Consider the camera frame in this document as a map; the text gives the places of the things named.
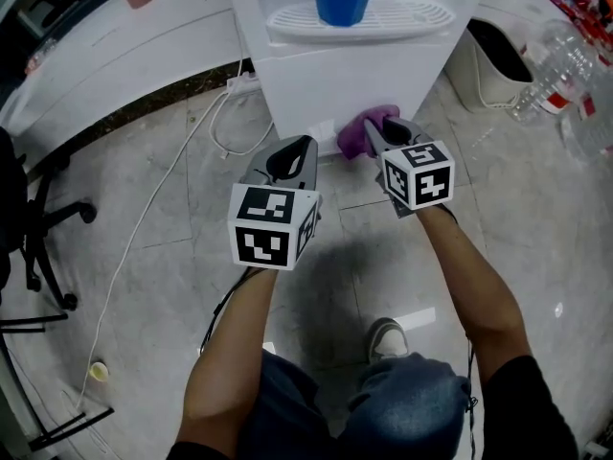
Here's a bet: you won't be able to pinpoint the person's left forearm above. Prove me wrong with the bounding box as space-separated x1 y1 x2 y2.
173 265 280 446

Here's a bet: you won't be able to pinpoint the white waste bin black liner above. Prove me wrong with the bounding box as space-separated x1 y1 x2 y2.
443 16 536 114

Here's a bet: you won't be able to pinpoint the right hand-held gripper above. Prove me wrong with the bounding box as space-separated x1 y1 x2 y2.
363 116 457 219

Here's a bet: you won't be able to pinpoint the black dangling cable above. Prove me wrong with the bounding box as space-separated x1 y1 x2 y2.
463 331 481 460

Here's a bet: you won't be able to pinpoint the white power strip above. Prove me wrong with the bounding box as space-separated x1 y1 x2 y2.
226 70 261 94

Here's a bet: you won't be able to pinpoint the person's right forearm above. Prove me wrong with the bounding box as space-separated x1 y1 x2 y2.
415 205 529 386

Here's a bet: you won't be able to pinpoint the black mesh office chair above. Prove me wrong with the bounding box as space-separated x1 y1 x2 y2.
0 126 98 312

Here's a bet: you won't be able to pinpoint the white floor cable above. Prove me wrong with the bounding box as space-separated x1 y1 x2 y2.
75 54 278 412

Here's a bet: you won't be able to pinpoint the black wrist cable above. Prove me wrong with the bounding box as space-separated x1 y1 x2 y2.
198 266 258 359

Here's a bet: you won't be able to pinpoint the large clear bottle red cap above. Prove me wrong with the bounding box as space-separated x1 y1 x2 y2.
509 16 601 127

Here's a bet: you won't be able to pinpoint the white raised ledge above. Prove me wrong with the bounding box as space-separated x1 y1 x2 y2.
0 0 569 141

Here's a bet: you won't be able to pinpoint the person's black printed t-shirt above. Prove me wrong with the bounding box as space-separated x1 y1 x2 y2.
165 354 581 460

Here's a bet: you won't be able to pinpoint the person's blue jeans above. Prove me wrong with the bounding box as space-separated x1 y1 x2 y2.
233 349 474 460

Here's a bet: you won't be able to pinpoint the purple cleaning cloth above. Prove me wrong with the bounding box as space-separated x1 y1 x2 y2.
335 103 401 161

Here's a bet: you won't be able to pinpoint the white water dispenser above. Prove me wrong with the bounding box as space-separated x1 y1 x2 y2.
221 0 498 158

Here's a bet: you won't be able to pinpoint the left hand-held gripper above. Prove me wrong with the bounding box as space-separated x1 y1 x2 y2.
227 134 324 272

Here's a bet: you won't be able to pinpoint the person's right grey white sneaker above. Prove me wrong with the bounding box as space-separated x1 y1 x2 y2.
365 316 410 365

